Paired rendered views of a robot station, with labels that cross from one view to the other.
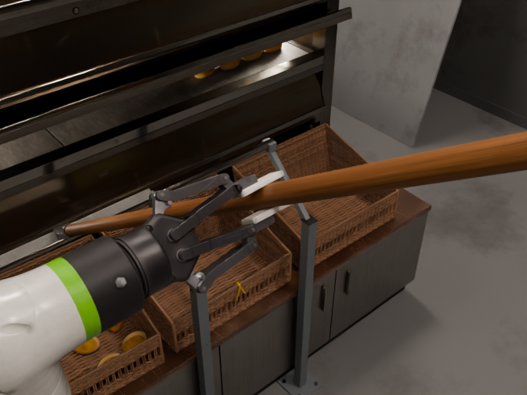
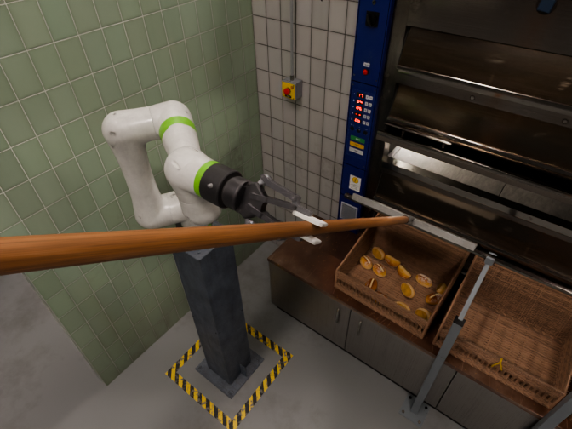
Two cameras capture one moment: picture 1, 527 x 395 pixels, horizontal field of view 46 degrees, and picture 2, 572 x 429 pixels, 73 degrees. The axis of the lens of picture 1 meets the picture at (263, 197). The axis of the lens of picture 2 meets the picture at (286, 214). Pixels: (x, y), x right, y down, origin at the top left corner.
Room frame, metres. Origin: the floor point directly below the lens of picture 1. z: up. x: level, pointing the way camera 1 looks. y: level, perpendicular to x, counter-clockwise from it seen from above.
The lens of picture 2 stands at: (0.47, -0.55, 2.43)
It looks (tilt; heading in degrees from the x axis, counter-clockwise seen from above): 42 degrees down; 78
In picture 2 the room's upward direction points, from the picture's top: 1 degrees counter-clockwise
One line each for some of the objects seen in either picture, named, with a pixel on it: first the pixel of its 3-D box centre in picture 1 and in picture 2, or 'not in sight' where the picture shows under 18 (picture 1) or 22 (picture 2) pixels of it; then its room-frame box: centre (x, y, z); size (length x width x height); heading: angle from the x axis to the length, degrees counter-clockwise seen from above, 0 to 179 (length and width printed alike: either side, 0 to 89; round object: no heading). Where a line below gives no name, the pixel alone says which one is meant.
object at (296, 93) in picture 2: not in sight; (291, 88); (0.96, 1.55, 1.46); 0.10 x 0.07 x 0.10; 130
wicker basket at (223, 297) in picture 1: (198, 255); (510, 324); (1.76, 0.25, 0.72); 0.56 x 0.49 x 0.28; 131
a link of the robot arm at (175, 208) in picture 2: not in sight; (190, 208); (0.33, 0.74, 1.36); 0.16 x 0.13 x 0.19; 8
